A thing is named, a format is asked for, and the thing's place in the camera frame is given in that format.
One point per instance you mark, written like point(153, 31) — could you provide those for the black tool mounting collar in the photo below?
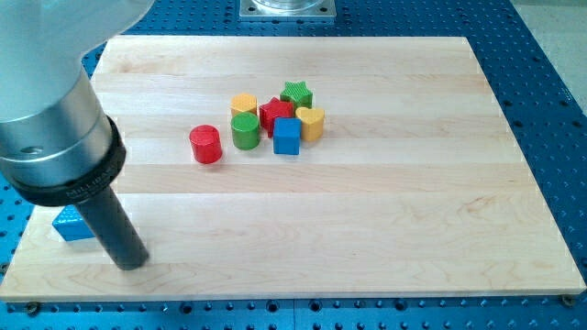
point(84, 187)

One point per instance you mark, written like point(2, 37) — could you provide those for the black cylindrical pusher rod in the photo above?
point(107, 219)

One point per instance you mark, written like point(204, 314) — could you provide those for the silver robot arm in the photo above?
point(58, 147)

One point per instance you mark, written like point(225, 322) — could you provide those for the blue block near rod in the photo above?
point(70, 225)

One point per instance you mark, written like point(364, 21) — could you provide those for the red cylinder block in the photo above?
point(206, 144)

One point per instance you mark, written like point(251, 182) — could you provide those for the green cylinder block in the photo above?
point(245, 128)

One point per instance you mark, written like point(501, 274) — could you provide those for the yellow hexagon block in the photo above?
point(243, 103)

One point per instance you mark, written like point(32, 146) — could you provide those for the red star block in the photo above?
point(270, 111)

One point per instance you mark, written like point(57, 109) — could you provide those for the blue cube block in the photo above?
point(286, 136)

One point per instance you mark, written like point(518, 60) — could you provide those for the yellow heart block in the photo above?
point(312, 121)

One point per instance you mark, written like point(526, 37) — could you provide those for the green star block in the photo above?
point(298, 94)

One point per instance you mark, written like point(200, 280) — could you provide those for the light wooden board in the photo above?
point(417, 187)

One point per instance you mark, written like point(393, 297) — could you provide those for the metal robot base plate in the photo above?
point(287, 10)

